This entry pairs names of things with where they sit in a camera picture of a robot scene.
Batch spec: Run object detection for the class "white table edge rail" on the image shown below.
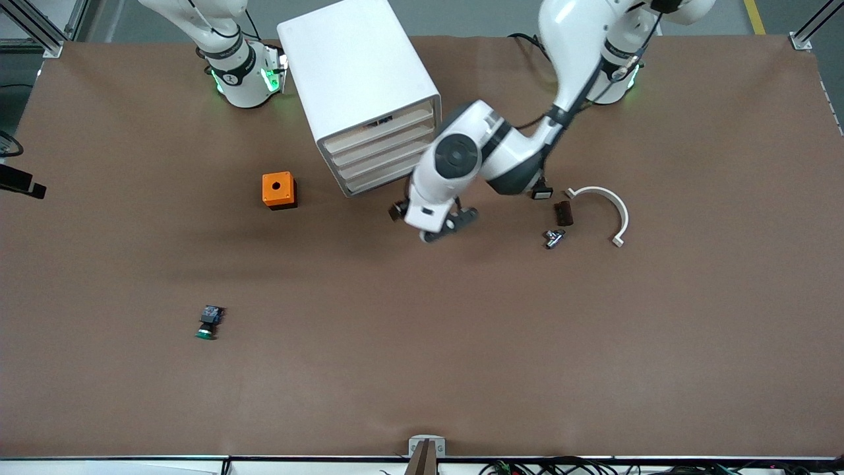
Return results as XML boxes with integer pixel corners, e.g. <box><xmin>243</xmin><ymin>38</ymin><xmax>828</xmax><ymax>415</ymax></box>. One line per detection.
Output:
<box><xmin>0</xmin><ymin>455</ymin><xmax>844</xmax><ymax>475</ymax></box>

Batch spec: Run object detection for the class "aluminium frame profile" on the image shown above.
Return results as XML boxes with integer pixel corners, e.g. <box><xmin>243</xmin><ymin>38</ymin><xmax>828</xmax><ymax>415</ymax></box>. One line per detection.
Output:
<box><xmin>0</xmin><ymin>0</ymin><xmax>90</xmax><ymax>59</ymax></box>
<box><xmin>789</xmin><ymin>0</ymin><xmax>844</xmax><ymax>51</ymax></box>

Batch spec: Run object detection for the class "orange button enclosure box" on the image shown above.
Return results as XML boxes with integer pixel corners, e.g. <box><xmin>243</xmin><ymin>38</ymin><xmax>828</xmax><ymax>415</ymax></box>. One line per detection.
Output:
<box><xmin>262</xmin><ymin>172</ymin><xmax>298</xmax><ymax>211</ymax></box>

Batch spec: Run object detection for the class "green mushroom push button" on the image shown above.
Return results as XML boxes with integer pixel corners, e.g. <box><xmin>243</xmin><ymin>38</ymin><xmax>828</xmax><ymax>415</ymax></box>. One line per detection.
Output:
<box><xmin>195</xmin><ymin>305</ymin><xmax>226</xmax><ymax>341</ymax></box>

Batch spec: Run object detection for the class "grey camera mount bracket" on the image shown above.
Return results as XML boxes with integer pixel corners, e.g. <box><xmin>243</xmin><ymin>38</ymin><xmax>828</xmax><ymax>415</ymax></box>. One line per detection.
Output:
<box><xmin>404</xmin><ymin>435</ymin><xmax>446</xmax><ymax>475</ymax></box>

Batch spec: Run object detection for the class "tangled black cable bundle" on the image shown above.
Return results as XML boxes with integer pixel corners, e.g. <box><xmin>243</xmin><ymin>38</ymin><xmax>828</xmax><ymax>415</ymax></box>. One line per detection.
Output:
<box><xmin>478</xmin><ymin>455</ymin><xmax>844</xmax><ymax>475</ymax></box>

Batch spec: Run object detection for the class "white curved plastic bracket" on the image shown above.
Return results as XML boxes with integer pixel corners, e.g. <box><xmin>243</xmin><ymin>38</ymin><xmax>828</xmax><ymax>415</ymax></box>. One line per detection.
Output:
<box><xmin>565</xmin><ymin>186</ymin><xmax>630</xmax><ymax>249</ymax></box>

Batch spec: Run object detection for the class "black arm base cable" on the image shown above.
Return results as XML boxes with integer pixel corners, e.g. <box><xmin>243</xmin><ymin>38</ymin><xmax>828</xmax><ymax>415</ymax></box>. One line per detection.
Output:
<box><xmin>508</xmin><ymin>32</ymin><xmax>548</xmax><ymax>67</ymax></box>

